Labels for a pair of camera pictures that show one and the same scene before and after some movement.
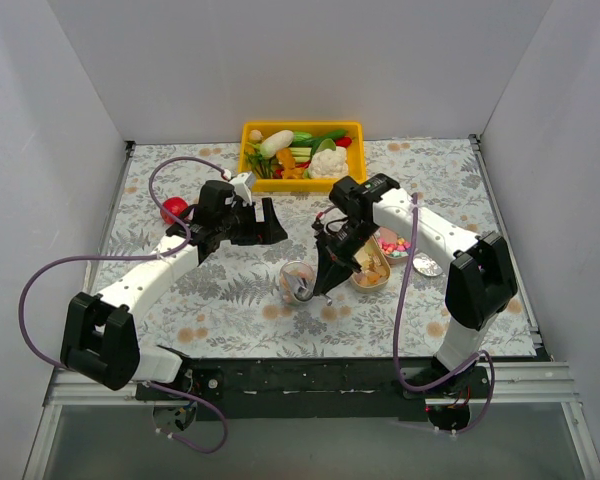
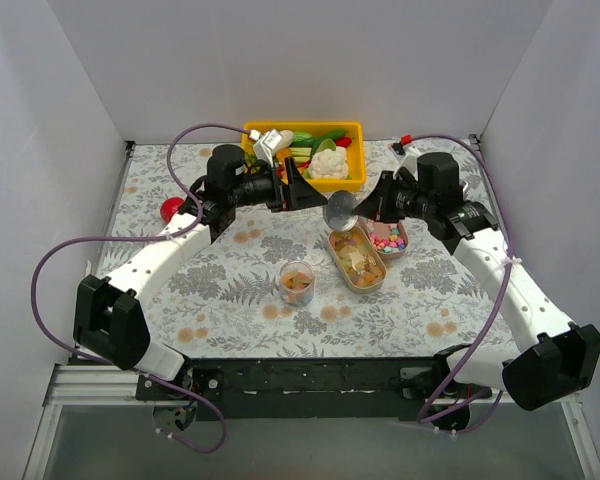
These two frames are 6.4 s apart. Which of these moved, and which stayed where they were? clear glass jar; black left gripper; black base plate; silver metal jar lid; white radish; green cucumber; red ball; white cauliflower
Moved: silver metal jar lid; black left gripper
Stayed: white radish; black base plate; clear glass jar; white cauliflower; green cucumber; red ball
